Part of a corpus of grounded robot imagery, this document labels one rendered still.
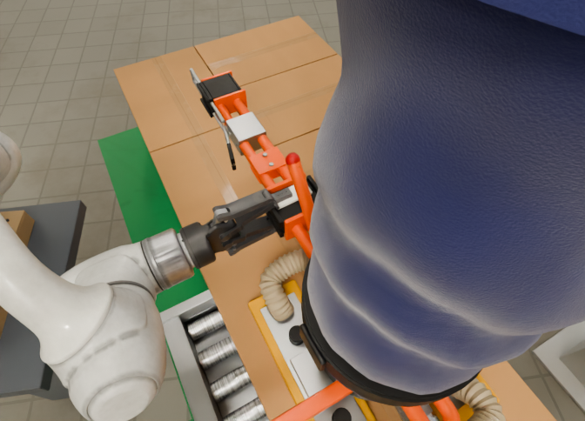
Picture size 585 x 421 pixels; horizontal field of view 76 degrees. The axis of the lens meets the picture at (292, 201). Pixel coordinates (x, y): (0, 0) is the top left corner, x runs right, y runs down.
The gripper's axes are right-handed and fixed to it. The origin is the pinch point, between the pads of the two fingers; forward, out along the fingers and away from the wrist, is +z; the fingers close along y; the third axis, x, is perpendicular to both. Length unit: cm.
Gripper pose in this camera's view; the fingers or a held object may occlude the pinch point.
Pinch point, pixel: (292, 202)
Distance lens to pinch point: 68.9
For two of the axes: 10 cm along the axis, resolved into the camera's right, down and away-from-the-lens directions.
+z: 8.8, -4.0, 2.6
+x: 4.8, 7.2, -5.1
